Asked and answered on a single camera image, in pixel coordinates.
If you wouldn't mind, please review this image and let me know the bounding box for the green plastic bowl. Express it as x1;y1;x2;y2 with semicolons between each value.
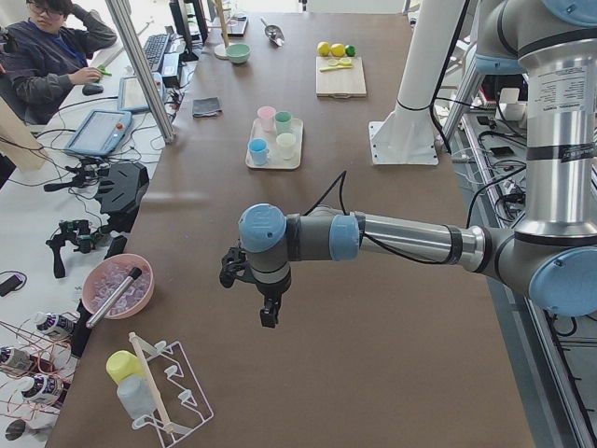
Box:
226;43;251;64

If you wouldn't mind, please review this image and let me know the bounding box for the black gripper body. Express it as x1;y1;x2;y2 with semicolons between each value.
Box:
219;245;285;309

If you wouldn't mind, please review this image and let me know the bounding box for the blue teach pendant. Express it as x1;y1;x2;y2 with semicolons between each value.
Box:
118;72;166;114
64;109;132;157

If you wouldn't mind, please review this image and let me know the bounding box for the black keyboard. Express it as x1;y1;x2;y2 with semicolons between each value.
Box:
143;34;170;72

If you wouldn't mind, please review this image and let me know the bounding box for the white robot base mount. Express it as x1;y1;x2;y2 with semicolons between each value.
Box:
368;1;475;167

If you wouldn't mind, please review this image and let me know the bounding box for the pink bowl with ice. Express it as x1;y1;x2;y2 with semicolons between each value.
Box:
82;253;155;319

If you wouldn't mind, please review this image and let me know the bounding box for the aluminium frame post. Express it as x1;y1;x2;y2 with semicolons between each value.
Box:
105;0;175;145

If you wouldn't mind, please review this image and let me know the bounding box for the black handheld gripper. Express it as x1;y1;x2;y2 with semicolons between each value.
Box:
45;218;111;280

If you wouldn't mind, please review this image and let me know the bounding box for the yellow cup on rack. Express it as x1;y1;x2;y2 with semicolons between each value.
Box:
105;350;146;385

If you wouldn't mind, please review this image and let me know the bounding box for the white wire cup rack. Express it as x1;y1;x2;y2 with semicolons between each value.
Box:
129;332;215;447

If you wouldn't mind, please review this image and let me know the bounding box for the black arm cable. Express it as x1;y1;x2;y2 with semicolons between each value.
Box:
308;170;458;265

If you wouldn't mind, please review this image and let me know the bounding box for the pink plastic cup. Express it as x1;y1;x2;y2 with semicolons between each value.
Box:
257;105;277;132

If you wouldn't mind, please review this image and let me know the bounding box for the beige rabbit serving tray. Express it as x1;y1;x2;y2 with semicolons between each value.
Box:
245;118;304;171

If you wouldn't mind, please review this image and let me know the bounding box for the wooden stand with round base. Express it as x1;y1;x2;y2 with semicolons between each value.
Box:
210;0;229;61

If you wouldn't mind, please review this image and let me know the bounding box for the grey cup on rack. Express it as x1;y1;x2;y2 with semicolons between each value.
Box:
117;374;157;420

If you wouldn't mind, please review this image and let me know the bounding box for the black headset device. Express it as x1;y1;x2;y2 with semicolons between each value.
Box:
94;162;149;232

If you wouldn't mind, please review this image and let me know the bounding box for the bamboo cutting board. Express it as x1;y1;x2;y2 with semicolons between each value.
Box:
315;56;367;98

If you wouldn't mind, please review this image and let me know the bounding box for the light blue plastic cup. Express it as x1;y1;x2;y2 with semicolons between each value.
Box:
248;138;269;166

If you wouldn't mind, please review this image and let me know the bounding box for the cream white plastic cup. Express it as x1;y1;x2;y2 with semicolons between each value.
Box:
276;133;297;161

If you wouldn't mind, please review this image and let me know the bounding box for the green plastic cup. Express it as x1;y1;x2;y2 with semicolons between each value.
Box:
274;110;293;135

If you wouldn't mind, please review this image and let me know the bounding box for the seated person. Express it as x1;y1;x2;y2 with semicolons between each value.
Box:
1;1;118;124

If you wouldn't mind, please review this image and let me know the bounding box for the yellow plastic knife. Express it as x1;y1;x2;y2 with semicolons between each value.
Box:
318;64;354;73

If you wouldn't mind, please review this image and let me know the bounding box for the whole lemon near board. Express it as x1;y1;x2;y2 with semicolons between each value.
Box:
329;43;345;58

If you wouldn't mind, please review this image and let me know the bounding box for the grey folded cloth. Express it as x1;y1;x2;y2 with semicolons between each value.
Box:
192;97;222;118

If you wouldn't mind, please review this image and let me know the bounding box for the metal scoop handle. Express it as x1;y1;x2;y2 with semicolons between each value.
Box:
86;267;142;329

